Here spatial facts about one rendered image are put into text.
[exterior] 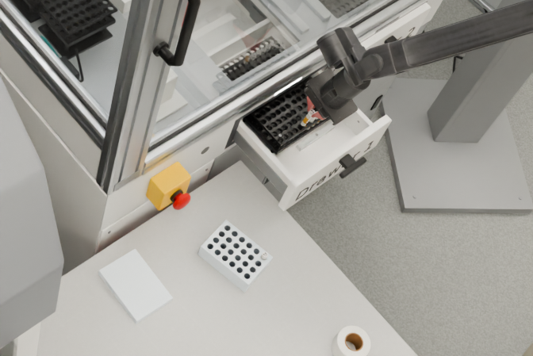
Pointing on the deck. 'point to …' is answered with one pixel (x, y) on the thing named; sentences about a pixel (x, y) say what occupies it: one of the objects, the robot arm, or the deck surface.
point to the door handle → (183, 21)
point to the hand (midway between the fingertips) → (313, 111)
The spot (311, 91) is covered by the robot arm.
